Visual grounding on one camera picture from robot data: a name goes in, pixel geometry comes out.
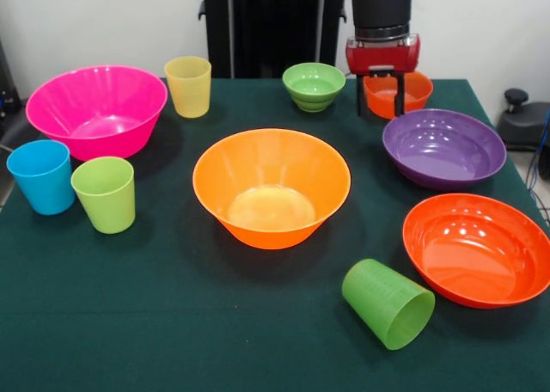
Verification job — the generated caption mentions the purple bowl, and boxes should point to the purple bowl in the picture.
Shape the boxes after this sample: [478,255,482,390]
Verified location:
[382,107,508,191]

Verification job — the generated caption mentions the blue cables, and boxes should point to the blue cables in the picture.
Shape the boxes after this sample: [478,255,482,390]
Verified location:
[526,107,550,221]

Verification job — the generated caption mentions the lime green cup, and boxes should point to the lime green cup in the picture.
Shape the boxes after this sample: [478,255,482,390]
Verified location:
[70,156,137,236]

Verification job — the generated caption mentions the dark green tablecloth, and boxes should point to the dark green tablecloth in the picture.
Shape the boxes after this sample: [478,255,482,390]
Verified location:
[0,77,550,392]

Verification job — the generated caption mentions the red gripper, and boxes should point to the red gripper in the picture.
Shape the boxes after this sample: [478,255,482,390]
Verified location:
[345,33,422,118]

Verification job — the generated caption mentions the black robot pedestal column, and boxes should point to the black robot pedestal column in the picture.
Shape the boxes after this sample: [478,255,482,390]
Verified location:
[198,0,352,80]

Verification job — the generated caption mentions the blue cup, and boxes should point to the blue cup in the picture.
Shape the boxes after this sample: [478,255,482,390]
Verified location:
[5,139,76,217]

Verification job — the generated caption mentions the black stand base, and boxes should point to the black stand base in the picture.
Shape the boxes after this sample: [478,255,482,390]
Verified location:
[497,88,550,153]

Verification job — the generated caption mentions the small orange bowl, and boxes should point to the small orange bowl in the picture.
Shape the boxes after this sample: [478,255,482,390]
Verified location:
[363,70,435,121]

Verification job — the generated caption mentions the dark equipment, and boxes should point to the dark equipment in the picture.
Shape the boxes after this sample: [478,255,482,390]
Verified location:
[0,39,23,125]

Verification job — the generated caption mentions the large orange bowl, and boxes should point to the large orange bowl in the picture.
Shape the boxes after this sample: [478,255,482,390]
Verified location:
[192,127,352,251]

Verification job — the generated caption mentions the yellow cup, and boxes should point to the yellow cup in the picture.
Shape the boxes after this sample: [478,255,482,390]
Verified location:
[163,55,213,119]

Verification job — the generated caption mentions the wide red-orange bowl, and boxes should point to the wide red-orange bowl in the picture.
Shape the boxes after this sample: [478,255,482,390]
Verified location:
[401,193,550,310]

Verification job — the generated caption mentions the large pink bowl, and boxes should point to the large pink bowl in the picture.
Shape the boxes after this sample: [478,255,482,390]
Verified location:
[24,64,169,162]

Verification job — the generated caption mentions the small green bowl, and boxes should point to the small green bowl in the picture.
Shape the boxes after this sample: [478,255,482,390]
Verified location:
[281,62,346,113]

